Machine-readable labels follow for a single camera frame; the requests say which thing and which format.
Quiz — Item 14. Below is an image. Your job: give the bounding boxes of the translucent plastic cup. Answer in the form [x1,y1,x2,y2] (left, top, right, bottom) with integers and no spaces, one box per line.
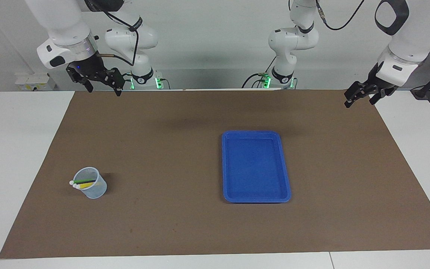
[73,167,108,199]

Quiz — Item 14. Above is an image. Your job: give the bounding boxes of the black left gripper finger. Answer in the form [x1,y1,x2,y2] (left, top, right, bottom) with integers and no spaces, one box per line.
[344,81,368,108]
[369,90,387,105]

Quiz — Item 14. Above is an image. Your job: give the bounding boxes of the white wall socket box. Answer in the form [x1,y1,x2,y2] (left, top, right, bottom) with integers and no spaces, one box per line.
[15,73,56,91]

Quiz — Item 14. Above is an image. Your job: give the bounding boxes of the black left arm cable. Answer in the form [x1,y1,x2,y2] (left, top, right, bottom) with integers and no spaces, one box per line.
[315,0,365,31]

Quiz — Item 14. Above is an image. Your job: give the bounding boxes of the black base cable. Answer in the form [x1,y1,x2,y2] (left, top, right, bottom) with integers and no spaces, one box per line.
[242,56,277,89]
[116,72,133,90]

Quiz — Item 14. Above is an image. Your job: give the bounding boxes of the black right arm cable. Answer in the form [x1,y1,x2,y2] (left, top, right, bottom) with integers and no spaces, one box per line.
[96,9,141,67]

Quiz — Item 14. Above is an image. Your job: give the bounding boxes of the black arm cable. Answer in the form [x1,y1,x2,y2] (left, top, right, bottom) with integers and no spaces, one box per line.
[96,9,141,67]
[315,0,365,31]

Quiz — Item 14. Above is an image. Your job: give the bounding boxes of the black right base cable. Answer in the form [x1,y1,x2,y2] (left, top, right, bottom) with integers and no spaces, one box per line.
[116,72,133,90]

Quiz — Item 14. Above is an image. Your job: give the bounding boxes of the blue plastic tray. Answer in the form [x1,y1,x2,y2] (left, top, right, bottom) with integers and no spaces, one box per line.
[221,130,292,204]

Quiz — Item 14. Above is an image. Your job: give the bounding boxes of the black left base cable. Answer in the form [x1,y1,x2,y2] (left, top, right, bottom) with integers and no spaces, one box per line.
[242,56,277,89]

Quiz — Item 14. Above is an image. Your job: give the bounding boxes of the brown table mat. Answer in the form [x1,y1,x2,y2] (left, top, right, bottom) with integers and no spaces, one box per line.
[0,89,430,259]

